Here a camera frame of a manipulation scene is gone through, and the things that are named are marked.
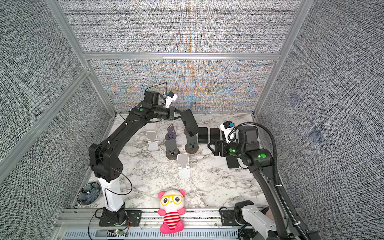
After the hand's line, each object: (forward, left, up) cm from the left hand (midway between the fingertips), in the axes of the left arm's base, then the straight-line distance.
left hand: (184, 115), depth 80 cm
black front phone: (-15, -29, -28) cm, 42 cm away
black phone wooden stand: (+7, -3, -13) cm, 15 cm away
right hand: (-17, -15, -2) cm, 22 cm away
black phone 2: (+8, -21, -28) cm, 36 cm away
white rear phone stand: (0, +21, -27) cm, 34 cm away
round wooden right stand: (-4, -4, -27) cm, 27 cm away
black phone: (+6, -13, -27) cm, 30 cm away
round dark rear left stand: (+6, +9, -24) cm, 26 cm away
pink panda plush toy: (-37, +7, -22) cm, 44 cm away
